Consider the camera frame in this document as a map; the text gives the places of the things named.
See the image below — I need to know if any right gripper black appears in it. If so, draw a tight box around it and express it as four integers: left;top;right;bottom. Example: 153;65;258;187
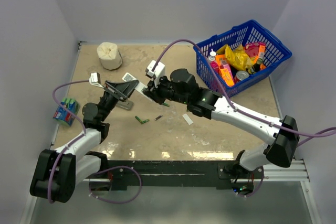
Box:
144;73;190;105

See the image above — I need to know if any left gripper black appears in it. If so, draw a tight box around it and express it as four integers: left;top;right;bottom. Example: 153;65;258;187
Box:
99;80;139;122

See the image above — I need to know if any white remote control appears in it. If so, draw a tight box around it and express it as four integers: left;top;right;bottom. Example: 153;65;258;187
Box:
122;72;153;102

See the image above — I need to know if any white battery cover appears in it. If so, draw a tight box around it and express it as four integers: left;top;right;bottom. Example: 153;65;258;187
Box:
182;114;194;125

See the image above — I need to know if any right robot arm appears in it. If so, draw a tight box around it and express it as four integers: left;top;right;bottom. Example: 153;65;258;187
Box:
143;69;299;178

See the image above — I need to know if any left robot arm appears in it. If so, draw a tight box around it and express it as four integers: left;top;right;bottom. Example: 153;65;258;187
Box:
29;80;139;204

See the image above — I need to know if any grey remote control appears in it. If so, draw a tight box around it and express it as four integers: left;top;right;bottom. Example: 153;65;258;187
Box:
116;100;134;111

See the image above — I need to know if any white tissue roll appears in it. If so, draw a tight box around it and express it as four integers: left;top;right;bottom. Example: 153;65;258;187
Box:
97;42;122;70

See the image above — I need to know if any white bottle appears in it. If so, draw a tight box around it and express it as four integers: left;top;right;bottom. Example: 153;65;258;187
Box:
207;49;217;63

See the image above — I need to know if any orange box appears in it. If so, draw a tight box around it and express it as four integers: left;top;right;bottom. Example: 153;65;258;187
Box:
215;55;235;87

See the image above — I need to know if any battery multipack blue green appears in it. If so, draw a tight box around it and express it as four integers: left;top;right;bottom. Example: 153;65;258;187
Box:
53;98;80;127

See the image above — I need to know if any red soda can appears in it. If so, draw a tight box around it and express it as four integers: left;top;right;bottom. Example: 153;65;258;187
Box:
234;71;249;83

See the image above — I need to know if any yellow snack bag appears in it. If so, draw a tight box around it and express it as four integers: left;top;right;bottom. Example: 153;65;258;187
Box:
216;44;253;71

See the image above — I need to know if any dark glass bottle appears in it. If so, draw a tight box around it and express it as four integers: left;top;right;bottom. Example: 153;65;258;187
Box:
247;58;263;74

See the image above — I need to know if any blue plastic basket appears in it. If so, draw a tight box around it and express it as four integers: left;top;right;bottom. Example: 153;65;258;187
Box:
194;19;292;97

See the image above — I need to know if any orange tall carton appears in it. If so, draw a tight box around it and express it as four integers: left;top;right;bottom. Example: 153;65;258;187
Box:
258;42;266;60

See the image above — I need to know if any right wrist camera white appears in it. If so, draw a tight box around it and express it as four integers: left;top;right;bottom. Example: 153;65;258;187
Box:
145;60;165;88

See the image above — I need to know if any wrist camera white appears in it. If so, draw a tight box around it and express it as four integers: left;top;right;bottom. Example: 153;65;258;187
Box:
145;60;165;88
89;72;104;89

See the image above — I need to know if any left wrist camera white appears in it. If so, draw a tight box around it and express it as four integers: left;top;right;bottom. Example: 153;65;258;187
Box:
89;72;104;89

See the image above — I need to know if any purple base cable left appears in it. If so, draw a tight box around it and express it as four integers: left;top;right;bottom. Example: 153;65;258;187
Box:
88;166;143;205

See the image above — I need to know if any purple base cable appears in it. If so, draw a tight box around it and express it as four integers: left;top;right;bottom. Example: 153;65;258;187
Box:
235;166;265;198
88;166;143;205

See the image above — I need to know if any black base frame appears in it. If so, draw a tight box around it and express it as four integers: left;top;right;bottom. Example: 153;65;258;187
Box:
105;160;261;190

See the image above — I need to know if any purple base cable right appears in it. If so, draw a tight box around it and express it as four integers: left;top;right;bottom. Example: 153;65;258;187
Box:
235;166;265;198

